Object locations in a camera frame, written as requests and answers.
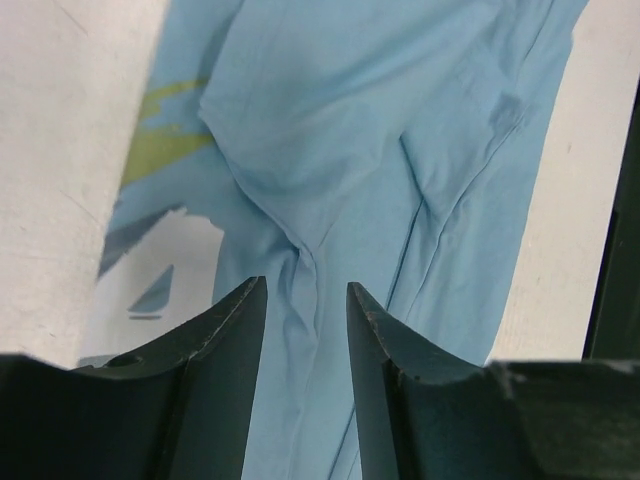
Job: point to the light blue printed t-shirt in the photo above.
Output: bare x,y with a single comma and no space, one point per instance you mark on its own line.
317,143

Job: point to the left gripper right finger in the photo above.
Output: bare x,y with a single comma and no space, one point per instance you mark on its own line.
423,413

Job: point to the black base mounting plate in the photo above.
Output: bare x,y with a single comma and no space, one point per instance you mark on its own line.
613,331

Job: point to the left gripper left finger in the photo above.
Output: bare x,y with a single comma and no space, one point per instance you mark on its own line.
177,407

